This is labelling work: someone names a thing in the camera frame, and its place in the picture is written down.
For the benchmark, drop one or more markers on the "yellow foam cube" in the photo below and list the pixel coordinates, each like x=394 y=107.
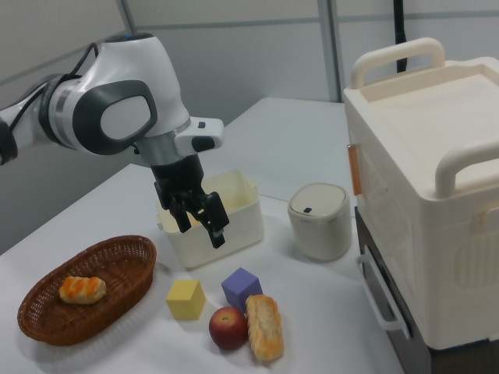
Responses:
x=186 y=299

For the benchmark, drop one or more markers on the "bread roll with orange stripes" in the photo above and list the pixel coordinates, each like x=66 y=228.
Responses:
x=82 y=290

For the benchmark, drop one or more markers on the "cream rectangular plastic container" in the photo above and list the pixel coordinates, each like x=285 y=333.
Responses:
x=230 y=218

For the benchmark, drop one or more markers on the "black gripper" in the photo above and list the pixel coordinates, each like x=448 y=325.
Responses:
x=179 y=175

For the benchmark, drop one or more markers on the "purple foam cube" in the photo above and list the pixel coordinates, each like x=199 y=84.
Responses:
x=241 y=287

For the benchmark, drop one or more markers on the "small white lidded bin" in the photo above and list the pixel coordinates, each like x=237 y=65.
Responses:
x=319 y=222

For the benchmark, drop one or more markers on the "long golden pastry bread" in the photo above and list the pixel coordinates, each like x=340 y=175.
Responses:
x=264 y=327

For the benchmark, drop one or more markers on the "large cream storage box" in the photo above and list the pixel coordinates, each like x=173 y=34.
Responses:
x=425 y=195

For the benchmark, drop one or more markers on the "red apple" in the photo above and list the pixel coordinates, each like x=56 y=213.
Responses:
x=228 y=327

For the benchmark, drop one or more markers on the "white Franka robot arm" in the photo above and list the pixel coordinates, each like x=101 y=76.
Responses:
x=117 y=97

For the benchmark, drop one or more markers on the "brown wicker basket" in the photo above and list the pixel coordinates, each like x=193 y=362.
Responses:
x=87 y=290

